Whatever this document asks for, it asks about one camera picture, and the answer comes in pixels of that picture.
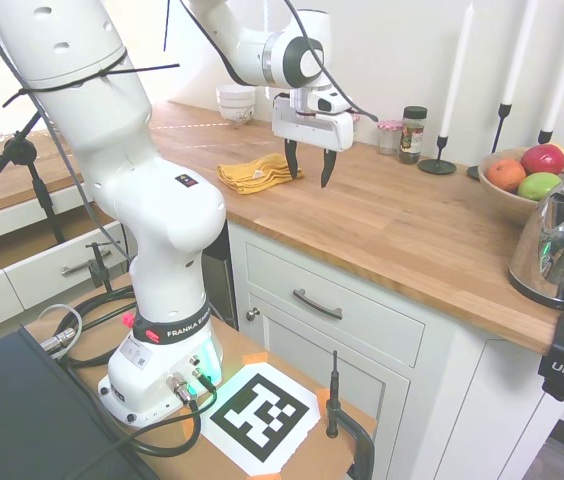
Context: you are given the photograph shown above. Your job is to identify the red apple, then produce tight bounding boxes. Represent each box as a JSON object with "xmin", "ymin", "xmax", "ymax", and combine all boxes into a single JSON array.
[{"xmin": 520, "ymin": 143, "xmax": 564, "ymax": 176}]

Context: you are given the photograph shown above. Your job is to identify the orange fruit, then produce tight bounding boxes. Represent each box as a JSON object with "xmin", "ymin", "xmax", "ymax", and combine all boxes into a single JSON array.
[{"xmin": 485, "ymin": 158, "xmax": 527, "ymax": 194}]

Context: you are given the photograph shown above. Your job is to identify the white bowl with floral print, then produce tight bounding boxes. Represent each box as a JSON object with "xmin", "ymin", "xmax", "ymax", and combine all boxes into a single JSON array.
[{"xmin": 218, "ymin": 106, "xmax": 255, "ymax": 125}]

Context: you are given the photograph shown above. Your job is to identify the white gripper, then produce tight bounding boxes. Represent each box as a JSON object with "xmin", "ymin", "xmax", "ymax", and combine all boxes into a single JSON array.
[{"xmin": 270, "ymin": 92, "xmax": 356, "ymax": 190}]

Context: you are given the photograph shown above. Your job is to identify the tall black candle holder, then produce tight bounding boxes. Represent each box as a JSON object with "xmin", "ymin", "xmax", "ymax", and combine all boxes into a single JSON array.
[{"xmin": 466, "ymin": 102, "xmax": 514, "ymax": 181}]

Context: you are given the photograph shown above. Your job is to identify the black white fiducial tag sheet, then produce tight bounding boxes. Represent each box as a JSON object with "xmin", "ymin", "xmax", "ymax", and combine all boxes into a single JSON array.
[{"xmin": 196, "ymin": 363, "xmax": 322, "ymax": 479}]

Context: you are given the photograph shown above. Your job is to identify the spice jar with black lid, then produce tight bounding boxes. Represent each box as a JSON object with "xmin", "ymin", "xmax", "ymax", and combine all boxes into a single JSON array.
[{"xmin": 398, "ymin": 105, "xmax": 429, "ymax": 166}]

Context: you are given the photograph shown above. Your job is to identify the grey cable with metal plug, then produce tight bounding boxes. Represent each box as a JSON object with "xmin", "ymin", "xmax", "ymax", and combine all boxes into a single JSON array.
[{"xmin": 36, "ymin": 305, "xmax": 83, "ymax": 357}]

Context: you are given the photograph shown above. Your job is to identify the silver drawer handle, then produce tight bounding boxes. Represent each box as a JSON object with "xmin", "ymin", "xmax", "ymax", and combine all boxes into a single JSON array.
[
  {"xmin": 292, "ymin": 288, "xmax": 344, "ymax": 321},
  {"xmin": 60, "ymin": 248, "xmax": 113, "ymax": 277}
]

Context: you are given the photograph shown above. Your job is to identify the white cabinet drawer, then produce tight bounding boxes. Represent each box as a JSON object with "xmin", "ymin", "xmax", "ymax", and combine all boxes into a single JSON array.
[{"xmin": 244, "ymin": 239, "xmax": 426, "ymax": 369}]

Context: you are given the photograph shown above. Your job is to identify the plain white bowl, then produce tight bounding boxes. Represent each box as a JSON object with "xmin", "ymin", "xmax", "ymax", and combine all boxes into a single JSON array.
[
  {"xmin": 214, "ymin": 83, "xmax": 256, "ymax": 103},
  {"xmin": 216, "ymin": 97, "xmax": 256, "ymax": 112}
]

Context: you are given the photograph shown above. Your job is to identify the light green apple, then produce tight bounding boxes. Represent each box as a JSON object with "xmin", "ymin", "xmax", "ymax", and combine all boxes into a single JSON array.
[{"xmin": 516, "ymin": 172, "xmax": 563, "ymax": 202}]

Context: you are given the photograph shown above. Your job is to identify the white base cabinet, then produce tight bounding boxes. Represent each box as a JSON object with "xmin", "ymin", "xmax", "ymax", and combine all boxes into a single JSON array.
[{"xmin": 226, "ymin": 219, "xmax": 564, "ymax": 480}]

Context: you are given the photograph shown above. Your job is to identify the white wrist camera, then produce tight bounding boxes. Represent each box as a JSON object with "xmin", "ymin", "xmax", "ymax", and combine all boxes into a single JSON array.
[{"xmin": 308, "ymin": 89, "xmax": 352, "ymax": 116}]

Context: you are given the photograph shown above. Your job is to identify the black camera stand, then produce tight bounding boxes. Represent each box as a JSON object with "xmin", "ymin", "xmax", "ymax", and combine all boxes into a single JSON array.
[{"xmin": 0, "ymin": 107, "xmax": 66, "ymax": 246}]

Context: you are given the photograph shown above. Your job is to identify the brown mounting board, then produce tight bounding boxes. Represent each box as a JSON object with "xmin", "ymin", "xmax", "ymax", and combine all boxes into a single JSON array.
[{"xmin": 21, "ymin": 279, "xmax": 378, "ymax": 480}]

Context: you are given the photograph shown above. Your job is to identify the white cabinet door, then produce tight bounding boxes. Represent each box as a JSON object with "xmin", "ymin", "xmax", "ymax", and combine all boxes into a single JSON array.
[{"xmin": 249, "ymin": 294, "xmax": 413, "ymax": 451}]

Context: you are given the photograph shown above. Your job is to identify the thick black power cable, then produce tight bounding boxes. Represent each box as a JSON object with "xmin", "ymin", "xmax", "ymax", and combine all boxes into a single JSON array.
[{"xmin": 57, "ymin": 292, "xmax": 138, "ymax": 369}]

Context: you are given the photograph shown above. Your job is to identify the black bar clamp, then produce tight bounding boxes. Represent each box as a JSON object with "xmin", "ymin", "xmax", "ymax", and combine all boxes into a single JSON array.
[
  {"xmin": 325, "ymin": 349, "xmax": 376, "ymax": 480},
  {"xmin": 86, "ymin": 242, "xmax": 114, "ymax": 294}
]

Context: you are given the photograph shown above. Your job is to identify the yellow terry cloth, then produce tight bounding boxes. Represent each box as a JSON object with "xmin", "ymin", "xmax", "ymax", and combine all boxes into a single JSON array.
[{"xmin": 216, "ymin": 152, "xmax": 304, "ymax": 195}]

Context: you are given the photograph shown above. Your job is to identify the black cable with metal plug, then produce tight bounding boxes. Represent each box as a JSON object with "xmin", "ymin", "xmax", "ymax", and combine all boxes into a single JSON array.
[{"xmin": 111, "ymin": 372, "xmax": 221, "ymax": 456}]

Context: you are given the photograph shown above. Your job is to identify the stainless steel kettle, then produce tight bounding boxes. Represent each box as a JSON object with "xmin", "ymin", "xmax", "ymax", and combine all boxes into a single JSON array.
[{"xmin": 507, "ymin": 167, "xmax": 564, "ymax": 307}]

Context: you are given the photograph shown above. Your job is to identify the wooden fruit bowl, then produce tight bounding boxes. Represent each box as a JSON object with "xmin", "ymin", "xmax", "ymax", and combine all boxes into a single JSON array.
[{"xmin": 476, "ymin": 147, "xmax": 564, "ymax": 215}]

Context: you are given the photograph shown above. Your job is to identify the white drawer unit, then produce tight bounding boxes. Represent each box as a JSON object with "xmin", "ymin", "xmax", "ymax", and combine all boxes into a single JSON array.
[{"xmin": 0, "ymin": 184, "xmax": 138, "ymax": 346}]

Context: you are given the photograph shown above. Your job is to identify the black camera cable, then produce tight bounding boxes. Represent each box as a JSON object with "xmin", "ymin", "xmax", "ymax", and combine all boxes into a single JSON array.
[{"xmin": 281, "ymin": 0, "xmax": 379, "ymax": 123}]

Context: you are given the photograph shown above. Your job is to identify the short black candle holder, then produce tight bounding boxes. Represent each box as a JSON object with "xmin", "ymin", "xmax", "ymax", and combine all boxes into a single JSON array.
[{"xmin": 417, "ymin": 134, "xmax": 457, "ymax": 175}]

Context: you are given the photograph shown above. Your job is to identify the black control box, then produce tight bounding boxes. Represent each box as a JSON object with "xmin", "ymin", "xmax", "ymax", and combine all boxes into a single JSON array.
[{"xmin": 0, "ymin": 327, "xmax": 161, "ymax": 480}]

